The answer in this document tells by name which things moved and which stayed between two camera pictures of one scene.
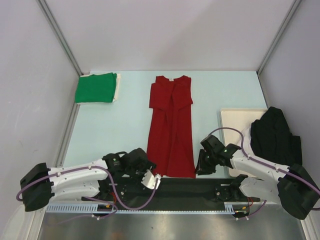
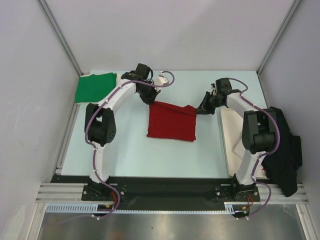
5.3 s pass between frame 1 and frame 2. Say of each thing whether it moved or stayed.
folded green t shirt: stayed
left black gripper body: moved
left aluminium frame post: stayed
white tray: stayed
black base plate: stayed
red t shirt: moved
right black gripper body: moved
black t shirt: stayed
